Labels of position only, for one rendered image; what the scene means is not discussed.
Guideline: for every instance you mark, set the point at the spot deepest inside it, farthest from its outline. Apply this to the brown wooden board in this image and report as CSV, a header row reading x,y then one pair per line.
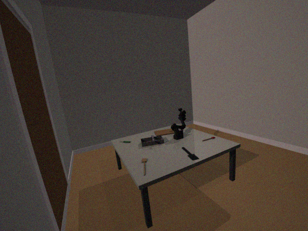
x,y
164,132

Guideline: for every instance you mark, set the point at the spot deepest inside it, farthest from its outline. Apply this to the dark grey roasting tin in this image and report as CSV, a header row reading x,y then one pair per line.
x,y
149,141

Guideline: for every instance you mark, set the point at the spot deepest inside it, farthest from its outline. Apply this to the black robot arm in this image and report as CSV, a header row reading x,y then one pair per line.
x,y
175,127

